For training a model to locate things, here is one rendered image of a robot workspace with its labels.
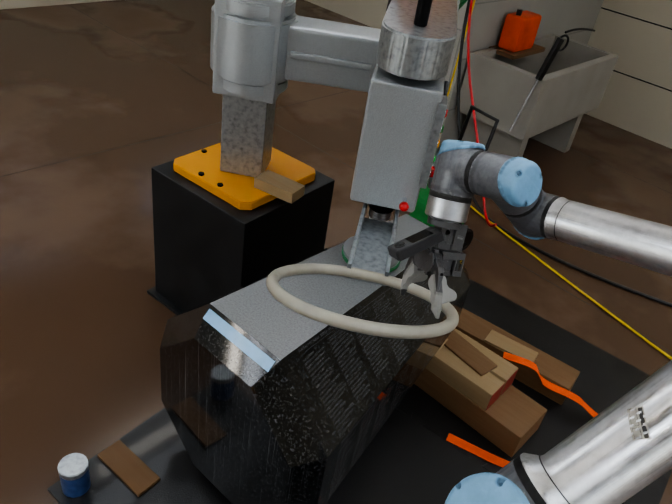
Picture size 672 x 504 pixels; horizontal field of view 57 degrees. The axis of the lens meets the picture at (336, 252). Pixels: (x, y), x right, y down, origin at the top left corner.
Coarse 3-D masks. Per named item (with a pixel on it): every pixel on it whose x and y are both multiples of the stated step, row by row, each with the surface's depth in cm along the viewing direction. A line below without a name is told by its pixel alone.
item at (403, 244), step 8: (424, 232) 131; (432, 232) 130; (440, 232) 130; (400, 240) 131; (408, 240) 130; (416, 240) 129; (424, 240) 129; (432, 240) 129; (440, 240) 130; (392, 248) 129; (400, 248) 128; (408, 248) 128; (416, 248) 128; (424, 248) 129; (392, 256) 130; (400, 256) 127; (408, 256) 128
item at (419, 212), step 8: (480, 112) 359; (496, 120) 352; (464, 128) 370; (488, 144) 358; (424, 192) 375; (424, 200) 375; (416, 208) 380; (424, 208) 376; (416, 216) 382; (424, 216) 376; (472, 232) 389; (464, 240) 388; (464, 248) 394
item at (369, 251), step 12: (360, 216) 200; (396, 216) 203; (360, 228) 194; (372, 228) 203; (384, 228) 204; (360, 240) 196; (372, 240) 197; (384, 240) 198; (360, 252) 190; (372, 252) 191; (384, 252) 192; (348, 264) 177; (360, 264) 185; (372, 264) 186; (384, 264) 187
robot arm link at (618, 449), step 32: (640, 384) 89; (608, 416) 88; (640, 416) 85; (576, 448) 88; (608, 448) 86; (640, 448) 84; (480, 480) 90; (512, 480) 90; (544, 480) 88; (576, 480) 86; (608, 480) 85; (640, 480) 85
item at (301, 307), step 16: (272, 272) 157; (288, 272) 164; (304, 272) 170; (320, 272) 174; (336, 272) 176; (352, 272) 177; (368, 272) 178; (272, 288) 146; (416, 288) 172; (288, 304) 139; (304, 304) 137; (448, 304) 160; (320, 320) 134; (336, 320) 133; (352, 320) 133; (448, 320) 145; (384, 336) 134; (400, 336) 134; (416, 336) 136; (432, 336) 139
